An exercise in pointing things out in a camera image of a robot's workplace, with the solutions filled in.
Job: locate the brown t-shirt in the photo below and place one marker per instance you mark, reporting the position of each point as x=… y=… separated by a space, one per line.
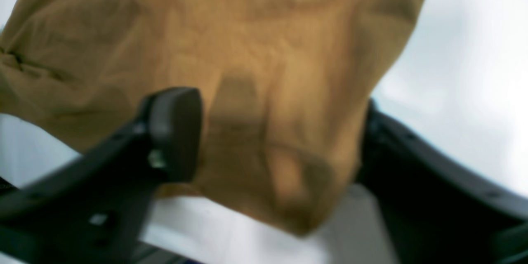
x=285 y=85

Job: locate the right gripper black image-left left finger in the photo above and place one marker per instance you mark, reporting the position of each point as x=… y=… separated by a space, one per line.
x=93 y=210

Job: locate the right gripper black image-left right finger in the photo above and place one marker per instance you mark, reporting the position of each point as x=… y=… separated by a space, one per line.
x=437 y=211

